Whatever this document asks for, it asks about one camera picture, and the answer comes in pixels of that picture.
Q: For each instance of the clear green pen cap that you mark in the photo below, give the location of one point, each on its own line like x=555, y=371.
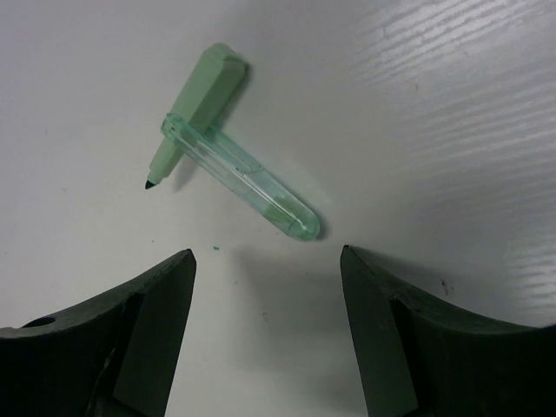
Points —
x=239, y=172

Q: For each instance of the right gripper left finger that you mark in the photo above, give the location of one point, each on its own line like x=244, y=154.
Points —
x=112, y=355

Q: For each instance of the green plastic tool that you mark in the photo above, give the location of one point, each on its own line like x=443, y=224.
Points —
x=211, y=85

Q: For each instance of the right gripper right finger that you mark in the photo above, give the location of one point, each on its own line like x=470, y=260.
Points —
x=419, y=355

